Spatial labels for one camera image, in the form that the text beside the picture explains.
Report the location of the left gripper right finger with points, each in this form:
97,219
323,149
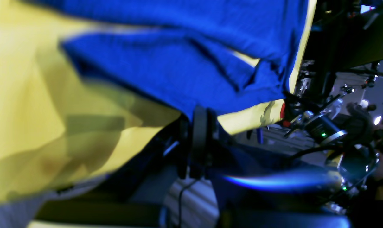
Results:
207,135

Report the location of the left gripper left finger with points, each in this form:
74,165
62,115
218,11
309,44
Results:
182,150

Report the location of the blue long-sleeve T-shirt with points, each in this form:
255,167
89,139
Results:
228,55

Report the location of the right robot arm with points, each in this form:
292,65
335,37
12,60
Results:
349,162

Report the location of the yellow table cloth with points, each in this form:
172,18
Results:
57,128

